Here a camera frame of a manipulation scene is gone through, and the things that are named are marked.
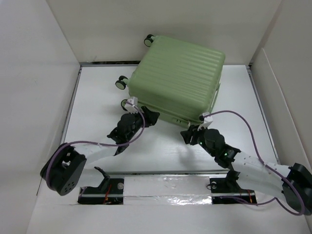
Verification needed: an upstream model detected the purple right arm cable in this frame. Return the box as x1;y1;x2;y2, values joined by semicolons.
207;111;305;216

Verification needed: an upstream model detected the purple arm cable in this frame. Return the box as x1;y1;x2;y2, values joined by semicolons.
45;104;147;199
207;111;305;216

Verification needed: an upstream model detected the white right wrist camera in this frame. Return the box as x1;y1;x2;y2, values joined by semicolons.
197;112;213;131

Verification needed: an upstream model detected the green suitcase with blue lining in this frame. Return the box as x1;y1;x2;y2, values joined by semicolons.
115;34;226;127

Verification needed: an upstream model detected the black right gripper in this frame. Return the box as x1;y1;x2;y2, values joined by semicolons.
180;123;216;157

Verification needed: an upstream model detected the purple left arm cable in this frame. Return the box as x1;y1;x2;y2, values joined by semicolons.
45;104;147;199

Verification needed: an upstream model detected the metal base rail with foil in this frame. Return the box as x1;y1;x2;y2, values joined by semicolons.
78;174;257;205

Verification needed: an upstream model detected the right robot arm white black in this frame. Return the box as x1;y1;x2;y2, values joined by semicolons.
180;125;312;216

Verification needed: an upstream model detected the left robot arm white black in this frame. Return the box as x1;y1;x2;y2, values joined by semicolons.
40;106;160;196

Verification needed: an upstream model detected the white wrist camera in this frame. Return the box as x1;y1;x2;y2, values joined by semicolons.
197;112;213;131
124;97;138;114

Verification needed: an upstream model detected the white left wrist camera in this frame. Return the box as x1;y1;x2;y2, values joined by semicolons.
124;97;138;114

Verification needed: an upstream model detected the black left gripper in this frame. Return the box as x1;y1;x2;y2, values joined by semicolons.
126;106;157;140

